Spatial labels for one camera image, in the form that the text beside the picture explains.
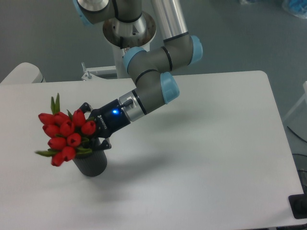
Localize blue plastic bag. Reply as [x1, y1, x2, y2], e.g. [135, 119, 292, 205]
[282, 0, 307, 19]

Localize dark grey ribbed vase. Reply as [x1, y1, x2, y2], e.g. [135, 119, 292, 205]
[73, 150, 107, 177]

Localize white metal base frame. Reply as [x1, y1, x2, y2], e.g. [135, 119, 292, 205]
[81, 62, 117, 81]

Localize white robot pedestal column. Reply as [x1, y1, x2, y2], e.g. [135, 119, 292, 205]
[102, 13, 157, 79]

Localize white chair back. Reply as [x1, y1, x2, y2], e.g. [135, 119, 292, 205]
[0, 62, 46, 85]

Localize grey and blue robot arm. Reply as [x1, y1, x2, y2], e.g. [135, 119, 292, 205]
[74, 0, 203, 150]

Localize black box at table edge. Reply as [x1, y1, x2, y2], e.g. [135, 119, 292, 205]
[288, 194, 307, 219]

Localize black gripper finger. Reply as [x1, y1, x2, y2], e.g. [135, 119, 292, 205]
[90, 138, 112, 151]
[79, 102, 92, 114]

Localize white furniture at right edge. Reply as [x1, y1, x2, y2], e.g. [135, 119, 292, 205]
[282, 81, 307, 126]

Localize black floor cable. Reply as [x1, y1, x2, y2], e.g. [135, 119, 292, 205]
[287, 126, 307, 142]

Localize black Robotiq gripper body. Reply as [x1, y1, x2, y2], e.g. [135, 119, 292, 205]
[90, 99, 130, 138]

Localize red tulip bouquet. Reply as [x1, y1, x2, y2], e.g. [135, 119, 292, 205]
[35, 94, 96, 167]

